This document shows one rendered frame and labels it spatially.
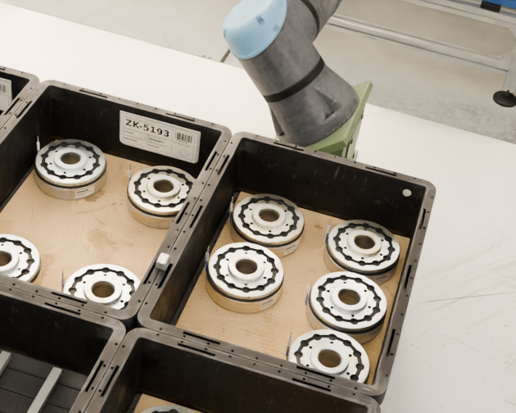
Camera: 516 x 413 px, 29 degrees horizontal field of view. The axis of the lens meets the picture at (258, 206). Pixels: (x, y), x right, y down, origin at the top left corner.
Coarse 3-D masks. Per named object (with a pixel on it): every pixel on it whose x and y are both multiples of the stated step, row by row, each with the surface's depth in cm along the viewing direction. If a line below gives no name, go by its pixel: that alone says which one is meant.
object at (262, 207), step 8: (256, 208) 141; (264, 208) 141; (272, 208) 141; (280, 208) 141; (256, 216) 140; (280, 216) 140; (256, 224) 139; (264, 224) 139; (272, 224) 139; (280, 224) 139
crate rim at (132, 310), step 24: (96, 96) 146; (192, 120) 144; (0, 144) 136; (216, 144) 140; (192, 192) 132; (168, 240) 125; (24, 288) 117; (48, 288) 117; (144, 288) 119; (96, 312) 115; (120, 312) 116
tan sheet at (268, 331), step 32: (320, 224) 145; (288, 256) 140; (320, 256) 140; (288, 288) 135; (384, 288) 137; (192, 320) 129; (224, 320) 130; (256, 320) 130; (288, 320) 131; (384, 320) 133
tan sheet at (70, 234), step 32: (128, 160) 151; (32, 192) 144; (0, 224) 138; (32, 224) 139; (64, 224) 140; (96, 224) 140; (128, 224) 141; (64, 256) 135; (96, 256) 136; (128, 256) 136
